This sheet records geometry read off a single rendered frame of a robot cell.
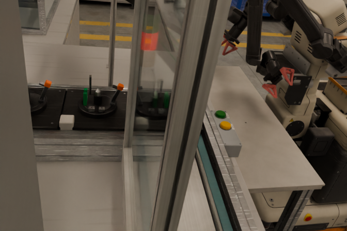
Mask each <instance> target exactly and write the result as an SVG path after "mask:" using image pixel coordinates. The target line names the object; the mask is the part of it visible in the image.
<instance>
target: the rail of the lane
mask: <svg viewBox="0 0 347 231"><path fill-rule="evenodd" d="M202 128H203V132H202V134H201V135H202V139H203V142H204V145H205V147H206V150H207V153H208V157H209V160H210V163H211V166H212V169H213V172H214V175H215V178H216V181H217V184H218V187H219V190H220V193H221V195H222V198H223V201H224V204H225V207H226V211H227V214H228V217H229V220H230V223H231V226H232V229H233V231H258V229H257V227H256V224H255V222H254V219H253V217H252V214H251V212H250V209H249V207H248V204H247V201H246V199H245V196H244V194H243V191H242V189H241V186H240V184H239V181H238V179H237V177H236V174H235V172H234V169H233V167H232V164H231V162H230V159H229V157H228V154H227V152H226V149H225V147H224V144H223V142H222V139H221V137H220V135H219V132H218V130H217V127H216V125H215V122H214V120H213V117H212V115H211V112H210V110H209V107H208V105H207V107H206V111H205V115H204V119H203V123H202Z"/></svg>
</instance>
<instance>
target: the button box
mask: <svg viewBox="0 0 347 231"><path fill-rule="evenodd" d="M210 112H211V115H212V117H213V120H214V122H215V125H216V127H217V130H218V132H219V135H220V137H221V139H222V142H223V144H224V147H225V149H226V152H227V154H228V157H238V156H239V154H240V151H241V148H242V144H241V142H240V140H239V137H238V135H237V133H236V131H235V129H234V127H233V125H232V123H231V120H230V118H229V116H228V114H227V112H226V111H224V112H225V113H226V116H225V118H219V117H217V116H216V115H215V114H216V112H217V111H216V110H210ZM222 121H227V122H229V123H230V124H231V128H230V129H223V128H221V126H220V123H221V122H222Z"/></svg>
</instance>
